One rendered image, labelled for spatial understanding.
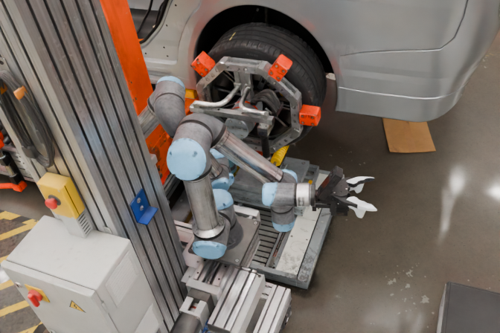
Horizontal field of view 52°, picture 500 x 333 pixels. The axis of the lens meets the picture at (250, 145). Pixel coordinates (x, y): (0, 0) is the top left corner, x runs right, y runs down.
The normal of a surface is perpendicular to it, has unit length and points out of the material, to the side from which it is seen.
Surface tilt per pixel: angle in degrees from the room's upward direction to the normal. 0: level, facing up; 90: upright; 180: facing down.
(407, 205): 0
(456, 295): 0
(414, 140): 2
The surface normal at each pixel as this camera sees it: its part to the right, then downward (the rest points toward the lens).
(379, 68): -0.36, 0.65
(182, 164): -0.14, 0.57
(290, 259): -0.11, -0.74
